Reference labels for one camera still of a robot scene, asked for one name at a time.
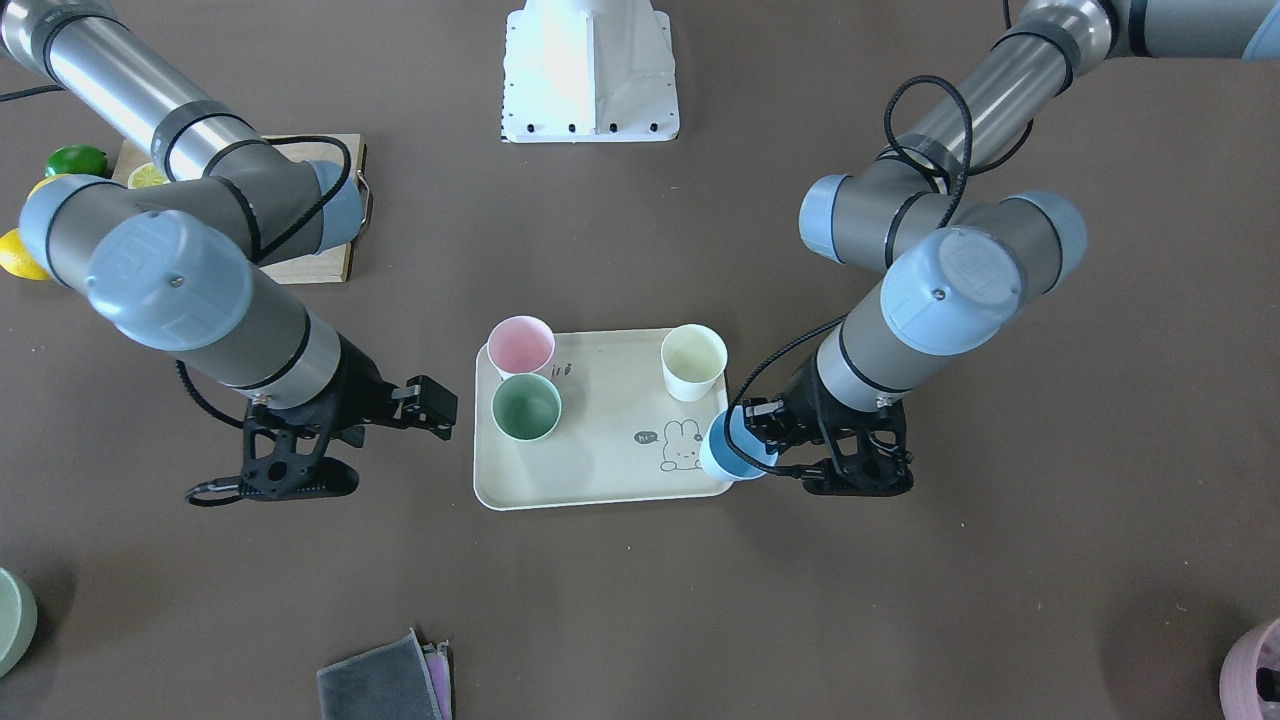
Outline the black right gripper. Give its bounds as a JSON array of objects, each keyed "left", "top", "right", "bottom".
[{"left": 186, "top": 338, "right": 458, "bottom": 503}]

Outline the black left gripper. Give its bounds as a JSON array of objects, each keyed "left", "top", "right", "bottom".
[{"left": 735, "top": 357, "right": 914, "bottom": 497}]

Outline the light blue cup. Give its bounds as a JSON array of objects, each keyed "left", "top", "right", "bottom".
[{"left": 698, "top": 406, "right": 767, "bottom": 482}]

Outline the cream white cup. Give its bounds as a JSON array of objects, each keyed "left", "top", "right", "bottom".
[{"left": 660, "top": 324, "right": 728, "bottom": 402}]

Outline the mint green cup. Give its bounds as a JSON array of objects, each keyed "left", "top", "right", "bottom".
[{"left": 492, "top": 373, "right": 563, "bottom": 442}]

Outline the pink cup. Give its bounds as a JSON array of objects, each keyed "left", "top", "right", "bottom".
[{"left": 486, "top": 315, "right": 556, "bottom": 379}]

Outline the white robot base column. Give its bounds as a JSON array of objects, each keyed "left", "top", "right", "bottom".
[{"left": 500, "top": 1, "right": 681, "bottom": 143}]

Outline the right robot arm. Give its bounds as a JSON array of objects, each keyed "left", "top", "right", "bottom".
[{"left": 3, "top": 1, "right": 458, "bottom": 507}]

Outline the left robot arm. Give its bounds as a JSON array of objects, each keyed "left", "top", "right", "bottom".
[{"left": 700, "top": 1, "right": 1277, "bottom": 497}]

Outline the cream rabbit tray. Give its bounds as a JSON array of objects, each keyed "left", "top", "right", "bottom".
[{"left": 474, "top": 328, "right": 730, "bottom": 511}]

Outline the wooden cutting board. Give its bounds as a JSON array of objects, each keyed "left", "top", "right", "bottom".
[{"left": 111, "top": 135, "right": 374, "bottom": 286}]

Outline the grey folded cloth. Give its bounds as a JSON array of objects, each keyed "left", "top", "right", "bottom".
[{"left": 316, "top": 630, "right": 454, "bottom": 719}]

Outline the lemon slice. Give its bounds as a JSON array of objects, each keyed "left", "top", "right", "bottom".
[{"left": 125, "top": 161, "right": 170, "bottom": 190}]

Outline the green lime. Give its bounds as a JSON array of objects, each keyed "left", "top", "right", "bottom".
[{"left": 44, "top": 143, "right": 111, "bottom": 178}]

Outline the whole yellow lemon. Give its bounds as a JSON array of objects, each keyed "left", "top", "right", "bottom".
[
  {"left": 28, "top": 173, "right": 69, "bottom": 199},
  {"left": 0, "top": 229, "right": 51, "bottom": 281}
]

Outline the mint green bowl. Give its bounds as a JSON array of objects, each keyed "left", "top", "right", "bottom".
[{"left": 0, "top": 568, "right": 38, "bottom": 676}]

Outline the pink bowl with ice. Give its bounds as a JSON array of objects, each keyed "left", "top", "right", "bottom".
[{"left": 1219, "top": 619, "right": 1279, "bottom": 719}]

